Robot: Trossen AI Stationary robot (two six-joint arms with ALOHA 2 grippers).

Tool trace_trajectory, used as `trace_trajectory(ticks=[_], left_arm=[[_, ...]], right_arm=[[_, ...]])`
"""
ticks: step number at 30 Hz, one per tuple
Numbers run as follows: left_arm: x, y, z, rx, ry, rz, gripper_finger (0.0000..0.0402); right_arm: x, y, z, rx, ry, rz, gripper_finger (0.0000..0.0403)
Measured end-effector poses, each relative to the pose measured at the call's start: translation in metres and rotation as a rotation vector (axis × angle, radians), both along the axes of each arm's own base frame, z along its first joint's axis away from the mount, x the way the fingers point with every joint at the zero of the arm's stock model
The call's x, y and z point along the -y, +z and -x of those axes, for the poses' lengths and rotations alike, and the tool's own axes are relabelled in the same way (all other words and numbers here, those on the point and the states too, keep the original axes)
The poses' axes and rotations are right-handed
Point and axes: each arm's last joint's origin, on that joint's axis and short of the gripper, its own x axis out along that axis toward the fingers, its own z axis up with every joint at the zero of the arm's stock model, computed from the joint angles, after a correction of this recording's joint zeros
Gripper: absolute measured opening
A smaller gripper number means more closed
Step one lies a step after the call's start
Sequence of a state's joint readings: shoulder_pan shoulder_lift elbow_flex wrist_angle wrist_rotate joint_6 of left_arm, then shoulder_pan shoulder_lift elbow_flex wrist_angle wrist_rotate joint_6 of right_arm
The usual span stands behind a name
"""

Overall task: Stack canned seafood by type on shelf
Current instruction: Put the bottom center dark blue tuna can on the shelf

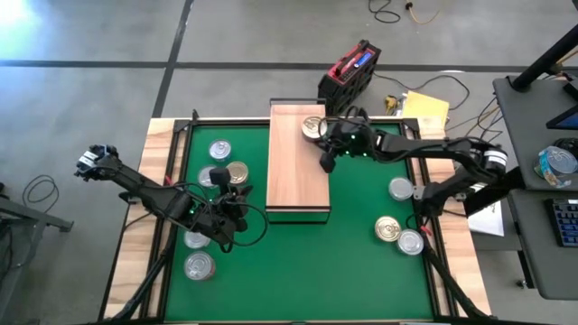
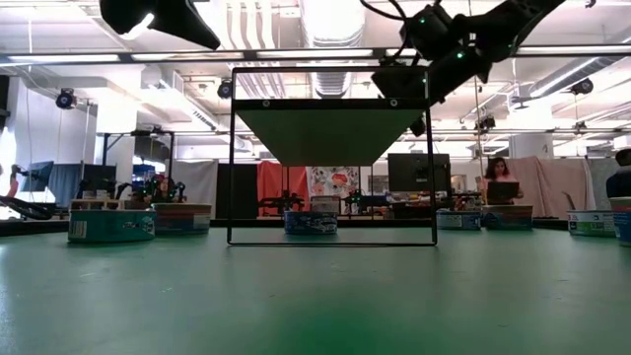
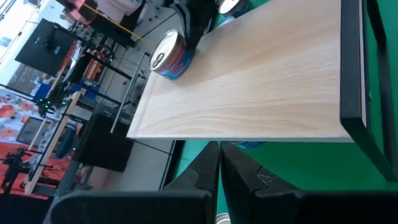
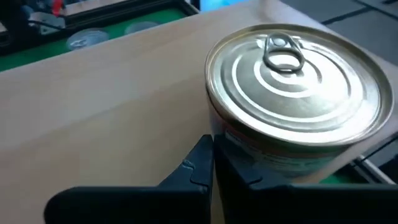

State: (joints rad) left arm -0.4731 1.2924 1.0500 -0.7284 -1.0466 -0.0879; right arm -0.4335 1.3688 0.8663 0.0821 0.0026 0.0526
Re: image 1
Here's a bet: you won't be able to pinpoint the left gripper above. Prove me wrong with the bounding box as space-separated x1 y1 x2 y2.
191 166 252 247

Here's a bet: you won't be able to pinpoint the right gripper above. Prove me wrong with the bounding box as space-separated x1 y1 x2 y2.
319 117 378 175

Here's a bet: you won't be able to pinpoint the blue red-stripe can gold lid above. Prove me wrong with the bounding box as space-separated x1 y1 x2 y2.
301 115 328 143
374 215 403 244
225 160 250 186

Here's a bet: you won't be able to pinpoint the red white-label can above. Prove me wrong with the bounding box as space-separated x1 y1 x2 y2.
182 250 217 282
182 228 211 250

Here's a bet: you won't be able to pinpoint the silver-lid seafood can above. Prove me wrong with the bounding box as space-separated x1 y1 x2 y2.
197 164 219 190
396 228 425 256

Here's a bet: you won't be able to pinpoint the teal can silver lid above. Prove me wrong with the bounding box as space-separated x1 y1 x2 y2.
208 138 233 163

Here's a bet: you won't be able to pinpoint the white green-label can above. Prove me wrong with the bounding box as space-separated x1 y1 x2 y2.
387 176 415 202

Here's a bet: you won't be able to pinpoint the red black power station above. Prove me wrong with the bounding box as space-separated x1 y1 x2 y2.
317 39 383 116

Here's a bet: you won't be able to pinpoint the yellow paper pad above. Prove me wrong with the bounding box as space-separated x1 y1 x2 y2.
400 89 452 124

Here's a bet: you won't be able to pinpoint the green table mat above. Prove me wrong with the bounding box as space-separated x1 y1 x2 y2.
163 124 435 321

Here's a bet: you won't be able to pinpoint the black desk beam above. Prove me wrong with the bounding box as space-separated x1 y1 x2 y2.
462 166 527 218

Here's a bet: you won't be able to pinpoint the white paper sheet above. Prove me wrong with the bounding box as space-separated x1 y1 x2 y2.
467 200 506 238

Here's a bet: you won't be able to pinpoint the grey desk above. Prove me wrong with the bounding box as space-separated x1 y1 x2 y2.
508 188 578 302
491 75 578 190

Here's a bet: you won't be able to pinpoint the grey metal stand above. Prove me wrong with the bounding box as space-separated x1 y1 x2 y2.
0 182 75 325

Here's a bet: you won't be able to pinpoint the black headphones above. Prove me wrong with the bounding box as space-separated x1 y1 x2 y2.
554 137 578 154

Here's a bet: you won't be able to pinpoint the black tablet screen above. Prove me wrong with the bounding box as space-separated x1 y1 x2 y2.
545 103 578 132

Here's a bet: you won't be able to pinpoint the black keyboard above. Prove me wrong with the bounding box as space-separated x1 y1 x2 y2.
544 198 578 248

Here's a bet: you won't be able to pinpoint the wooden shelf black metal frame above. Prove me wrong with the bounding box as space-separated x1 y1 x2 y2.
265 97 332 226

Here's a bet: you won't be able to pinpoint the black metal table frame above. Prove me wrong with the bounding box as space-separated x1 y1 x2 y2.
97 107 498 325

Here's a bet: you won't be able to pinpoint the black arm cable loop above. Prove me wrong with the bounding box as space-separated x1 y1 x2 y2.
223 202 270 254

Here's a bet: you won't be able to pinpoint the black floor cable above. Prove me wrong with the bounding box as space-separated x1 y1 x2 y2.
367 0 402 24

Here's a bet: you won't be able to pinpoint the black power cable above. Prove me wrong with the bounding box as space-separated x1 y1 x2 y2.
373 71 471 112

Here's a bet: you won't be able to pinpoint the black cable bundle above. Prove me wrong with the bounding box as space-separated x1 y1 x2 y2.
446 97 506 153

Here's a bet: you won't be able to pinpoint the coiled black cable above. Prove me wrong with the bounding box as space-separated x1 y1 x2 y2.
21 174 61 209

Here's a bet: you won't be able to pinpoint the yellow cable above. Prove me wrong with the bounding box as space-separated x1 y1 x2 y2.
405 1 443 26

